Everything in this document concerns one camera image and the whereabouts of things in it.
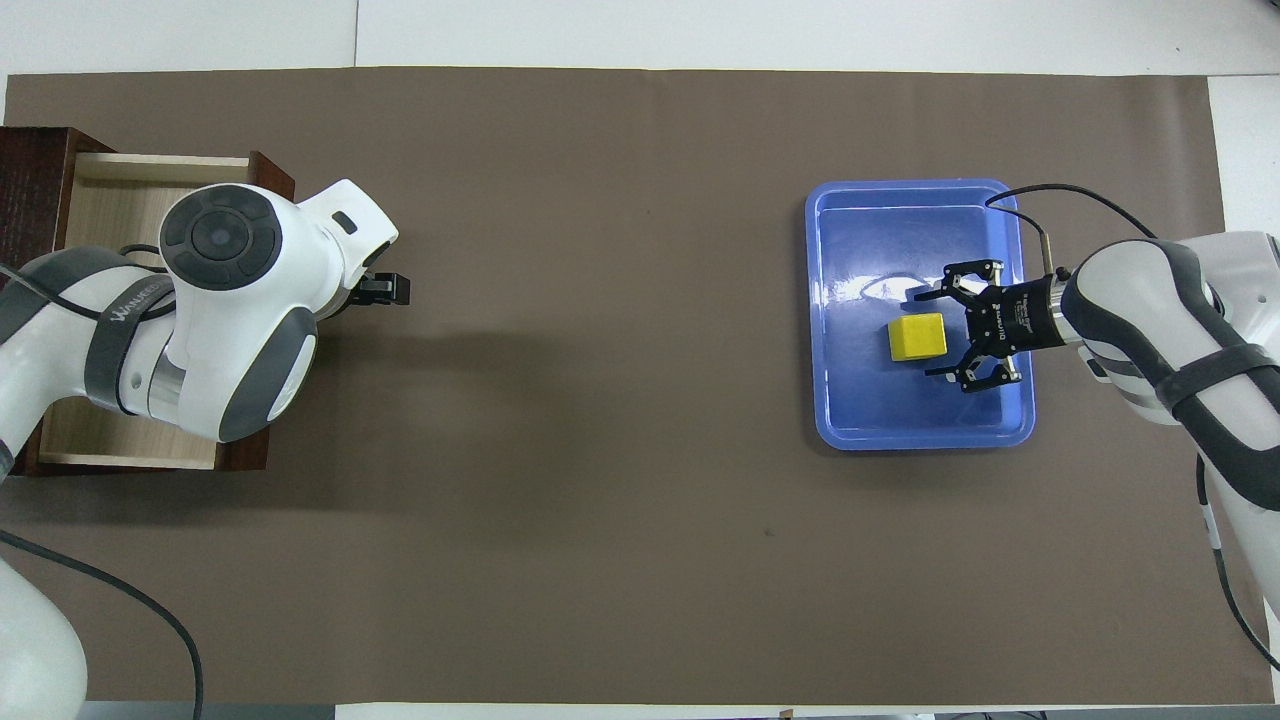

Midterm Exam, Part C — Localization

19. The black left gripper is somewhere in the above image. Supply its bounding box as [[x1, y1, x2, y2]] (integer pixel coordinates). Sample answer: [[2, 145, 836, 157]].
[[348, 272, 412, 309]]

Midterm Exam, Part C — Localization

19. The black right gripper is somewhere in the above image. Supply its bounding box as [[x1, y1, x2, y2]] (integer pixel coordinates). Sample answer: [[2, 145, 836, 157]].
[[912, 258, 1076, 393]]

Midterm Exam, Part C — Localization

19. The yellow block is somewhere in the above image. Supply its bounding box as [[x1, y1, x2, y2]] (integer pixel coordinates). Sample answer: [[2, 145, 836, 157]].
[[888, 313, 948, 363]]

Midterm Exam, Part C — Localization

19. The dark wooden drawer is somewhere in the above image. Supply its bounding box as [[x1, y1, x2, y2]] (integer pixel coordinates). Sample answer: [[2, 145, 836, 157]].
[[40, 150, 296, 473]]

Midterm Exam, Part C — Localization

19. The blue plastic tray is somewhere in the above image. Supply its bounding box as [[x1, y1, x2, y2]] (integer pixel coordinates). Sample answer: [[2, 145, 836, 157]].
[[805, 179, 1036, 453]]

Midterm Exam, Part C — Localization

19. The brown table mat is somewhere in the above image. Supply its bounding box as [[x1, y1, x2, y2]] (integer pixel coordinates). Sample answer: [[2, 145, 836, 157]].
[[0, 67, 1276, 706]]

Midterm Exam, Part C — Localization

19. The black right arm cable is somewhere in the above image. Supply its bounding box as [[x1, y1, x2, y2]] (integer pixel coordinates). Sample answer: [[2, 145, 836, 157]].
[[985, 183, 1280, 671]]

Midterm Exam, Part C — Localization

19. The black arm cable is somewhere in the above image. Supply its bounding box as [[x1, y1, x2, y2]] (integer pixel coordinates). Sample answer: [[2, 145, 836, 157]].
[[0, 245, 206, 720], [985, 183, 1280, 671]]

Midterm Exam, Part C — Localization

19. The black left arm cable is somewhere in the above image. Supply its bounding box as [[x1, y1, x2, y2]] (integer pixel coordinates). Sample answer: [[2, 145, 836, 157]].
[[0, 245, 206, 720]]

